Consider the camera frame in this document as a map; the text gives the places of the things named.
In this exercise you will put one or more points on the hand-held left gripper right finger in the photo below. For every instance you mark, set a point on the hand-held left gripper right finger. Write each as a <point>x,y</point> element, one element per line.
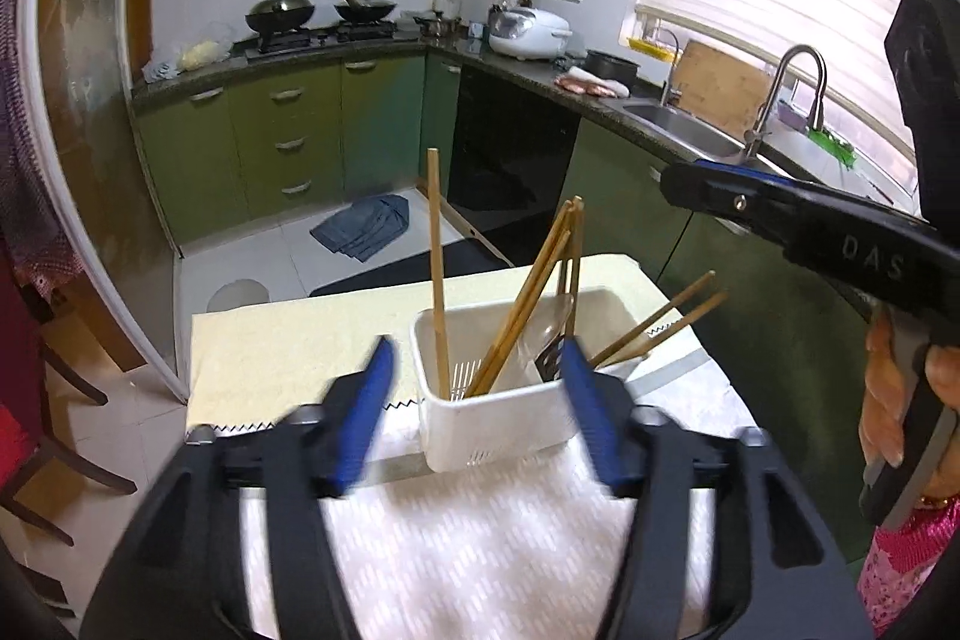
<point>592,415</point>

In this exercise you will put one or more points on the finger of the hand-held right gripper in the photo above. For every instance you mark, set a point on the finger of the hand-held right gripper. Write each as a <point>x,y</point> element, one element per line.
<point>840,197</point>
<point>720,197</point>

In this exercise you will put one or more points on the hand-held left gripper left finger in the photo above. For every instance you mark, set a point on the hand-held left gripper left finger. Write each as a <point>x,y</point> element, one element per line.
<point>367,415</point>

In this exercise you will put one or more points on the white plastic utensil holder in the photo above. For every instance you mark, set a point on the white plastic utensil holder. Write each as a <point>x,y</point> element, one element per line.
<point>495,422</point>

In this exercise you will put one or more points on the wooden chopstick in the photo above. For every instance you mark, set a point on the wooden chopstick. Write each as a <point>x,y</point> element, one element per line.
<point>437,272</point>
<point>541,280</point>
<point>690,315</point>
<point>521,299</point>
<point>504,347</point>
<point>576,250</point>
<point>675,302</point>

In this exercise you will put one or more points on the person's right forearm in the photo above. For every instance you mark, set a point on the person's right forearm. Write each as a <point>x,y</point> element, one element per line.
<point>911,565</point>

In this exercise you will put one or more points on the person's right hand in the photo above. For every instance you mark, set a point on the person's right hand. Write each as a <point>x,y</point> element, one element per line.
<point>885,392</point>

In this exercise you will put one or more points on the green scrubbing brush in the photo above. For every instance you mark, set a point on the green scrubbing brush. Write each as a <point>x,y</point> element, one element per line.
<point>834,145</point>

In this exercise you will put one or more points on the metal fork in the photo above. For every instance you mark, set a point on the metal fork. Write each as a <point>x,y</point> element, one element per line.
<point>551,360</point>

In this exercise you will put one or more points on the steel sink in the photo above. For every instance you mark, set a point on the steel sink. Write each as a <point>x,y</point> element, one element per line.
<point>675,120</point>

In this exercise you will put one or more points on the wooden cutting board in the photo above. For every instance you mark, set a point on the wooden cutting board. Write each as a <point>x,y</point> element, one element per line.
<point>720,85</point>

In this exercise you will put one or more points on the tall steel faucet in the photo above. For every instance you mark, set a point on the tall steel faucet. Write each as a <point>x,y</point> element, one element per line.
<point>780,85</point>

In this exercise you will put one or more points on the small steel faucet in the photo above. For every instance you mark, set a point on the small steel faucet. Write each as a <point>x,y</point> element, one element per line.
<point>670,78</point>

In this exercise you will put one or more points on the black floor mat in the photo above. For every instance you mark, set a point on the black floor mat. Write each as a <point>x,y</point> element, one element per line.
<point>405,276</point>

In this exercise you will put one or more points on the white patterned tablecloth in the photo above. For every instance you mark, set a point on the white patterned tablecloth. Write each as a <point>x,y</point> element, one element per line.
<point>487,535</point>

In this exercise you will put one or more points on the yellow window rack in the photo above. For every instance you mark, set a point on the yellow window rack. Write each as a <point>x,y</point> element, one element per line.
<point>649,46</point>

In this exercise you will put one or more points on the black round pot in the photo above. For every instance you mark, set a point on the black round pot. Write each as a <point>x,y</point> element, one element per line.
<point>611,66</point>

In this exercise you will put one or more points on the pink rag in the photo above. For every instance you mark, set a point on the pink rag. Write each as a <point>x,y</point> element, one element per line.
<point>592,84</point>

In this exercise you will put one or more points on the blue cloth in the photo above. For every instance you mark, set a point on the blue cloth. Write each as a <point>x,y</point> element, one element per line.
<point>364,227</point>

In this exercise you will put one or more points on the black built-in appliance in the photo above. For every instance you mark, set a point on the black built-in appliance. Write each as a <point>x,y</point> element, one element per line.
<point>510,153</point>

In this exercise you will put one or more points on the dark kitchen countertop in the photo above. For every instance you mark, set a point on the dark kitchen countertop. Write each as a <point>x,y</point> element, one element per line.
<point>525,72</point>

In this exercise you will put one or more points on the white rice cooker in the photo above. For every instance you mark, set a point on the white rice cooker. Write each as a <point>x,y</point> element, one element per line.
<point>529,31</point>

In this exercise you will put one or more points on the green kitchen cabinets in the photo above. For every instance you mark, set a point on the green kitchen cabinets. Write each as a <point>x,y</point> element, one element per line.
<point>300,115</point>

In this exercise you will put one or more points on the small steel pot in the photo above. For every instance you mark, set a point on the small steel pot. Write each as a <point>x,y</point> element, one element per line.
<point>435,23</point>

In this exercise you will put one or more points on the dark red chair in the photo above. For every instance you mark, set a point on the dark red chair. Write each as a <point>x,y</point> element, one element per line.
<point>22,385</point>

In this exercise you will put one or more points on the black gas stove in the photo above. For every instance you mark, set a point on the black gas stove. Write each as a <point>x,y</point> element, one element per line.
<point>330,39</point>

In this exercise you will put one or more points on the yellow plastic bag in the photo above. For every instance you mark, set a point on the yellow plastic bag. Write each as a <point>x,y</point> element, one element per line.
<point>201,55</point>

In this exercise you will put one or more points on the black pan with lid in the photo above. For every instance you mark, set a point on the black pan with lid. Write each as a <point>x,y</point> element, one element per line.
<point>365,10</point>

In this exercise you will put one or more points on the glass sliding door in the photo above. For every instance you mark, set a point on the glass sliding door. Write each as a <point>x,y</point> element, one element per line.
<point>90,123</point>

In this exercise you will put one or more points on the black wok with lid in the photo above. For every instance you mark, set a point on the black wok with lid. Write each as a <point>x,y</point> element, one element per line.
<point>279,12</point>

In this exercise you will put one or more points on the purple checked hanging cloth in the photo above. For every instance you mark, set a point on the purple checked hanging cloth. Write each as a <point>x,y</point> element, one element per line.
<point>22,160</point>

